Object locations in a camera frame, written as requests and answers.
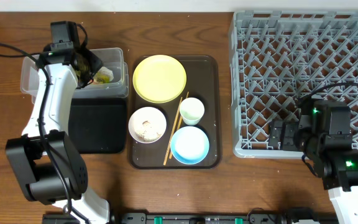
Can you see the dark brown serving tray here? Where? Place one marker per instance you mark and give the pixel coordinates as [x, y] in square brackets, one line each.
[202, 83]

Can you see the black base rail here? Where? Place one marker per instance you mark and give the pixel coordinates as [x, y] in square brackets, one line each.
[134, 218]

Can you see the white tissue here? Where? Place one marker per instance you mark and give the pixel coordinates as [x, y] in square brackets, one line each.
[106, 71]

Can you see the white bowl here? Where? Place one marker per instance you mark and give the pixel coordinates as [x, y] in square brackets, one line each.
[151, 114]

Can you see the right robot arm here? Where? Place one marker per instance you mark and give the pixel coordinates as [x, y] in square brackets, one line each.
[323, 135]

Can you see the grey dishwasher rack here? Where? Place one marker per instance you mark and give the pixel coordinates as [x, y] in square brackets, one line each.
[275, 58]

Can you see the wooden chopstick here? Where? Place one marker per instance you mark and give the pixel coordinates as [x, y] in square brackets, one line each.
[172, 132]
[178, 125]

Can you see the wooden chopstick left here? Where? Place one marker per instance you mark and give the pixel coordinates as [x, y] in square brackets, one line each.
[172, 132]

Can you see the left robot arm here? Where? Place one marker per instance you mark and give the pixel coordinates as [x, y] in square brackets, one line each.
[47, 166]

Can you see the white paper cup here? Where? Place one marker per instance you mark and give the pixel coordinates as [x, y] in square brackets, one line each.
[192, 110]

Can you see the rice and peanut scraps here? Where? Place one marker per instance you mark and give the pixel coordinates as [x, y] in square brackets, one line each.
[147, 131]

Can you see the green snack wrapper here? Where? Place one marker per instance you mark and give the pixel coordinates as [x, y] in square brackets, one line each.
[101, 79]

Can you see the black rectangular bin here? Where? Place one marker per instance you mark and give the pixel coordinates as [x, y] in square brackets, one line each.
[98, 125]

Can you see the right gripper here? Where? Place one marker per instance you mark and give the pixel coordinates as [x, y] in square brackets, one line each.
[289, 127]

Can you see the blue bowl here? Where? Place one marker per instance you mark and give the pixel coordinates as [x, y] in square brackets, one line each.
[189, 145]

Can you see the clear plastic bin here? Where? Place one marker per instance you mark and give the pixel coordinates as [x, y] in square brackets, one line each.
[112, 58]

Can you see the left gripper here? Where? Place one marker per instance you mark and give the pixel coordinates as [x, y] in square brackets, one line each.
[89, 65]

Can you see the yellow plate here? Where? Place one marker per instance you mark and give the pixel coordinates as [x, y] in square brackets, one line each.
[159, 78]

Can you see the wooden chopstick right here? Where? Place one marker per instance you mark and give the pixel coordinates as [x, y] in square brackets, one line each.
[178, 125]

